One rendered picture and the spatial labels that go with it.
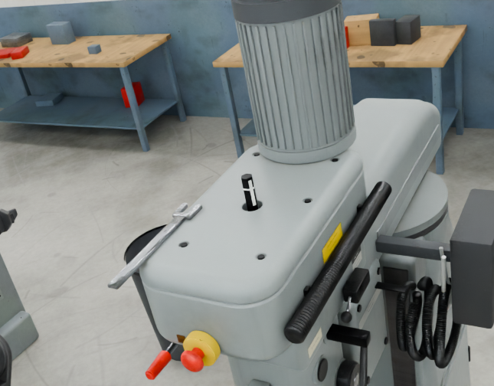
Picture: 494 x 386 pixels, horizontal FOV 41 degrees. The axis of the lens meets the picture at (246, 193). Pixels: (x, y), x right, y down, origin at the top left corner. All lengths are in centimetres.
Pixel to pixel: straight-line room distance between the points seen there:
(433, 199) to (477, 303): 44
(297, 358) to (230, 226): 25
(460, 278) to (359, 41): 388
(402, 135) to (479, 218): 38
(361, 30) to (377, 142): 350
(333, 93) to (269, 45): 15
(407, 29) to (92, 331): 297
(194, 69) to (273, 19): 535
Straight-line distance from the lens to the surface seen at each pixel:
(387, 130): 167
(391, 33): 498
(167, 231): 114
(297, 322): 103
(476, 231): 134
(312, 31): 119
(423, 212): 170
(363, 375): 125
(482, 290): 137
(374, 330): 153
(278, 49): 119
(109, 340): 405
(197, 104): 666
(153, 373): 116
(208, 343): 107
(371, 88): 578
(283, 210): 114
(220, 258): 105
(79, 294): 453
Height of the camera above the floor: 248
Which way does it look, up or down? 29 degrees down
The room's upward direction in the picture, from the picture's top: 12 degrees counter-clockwise
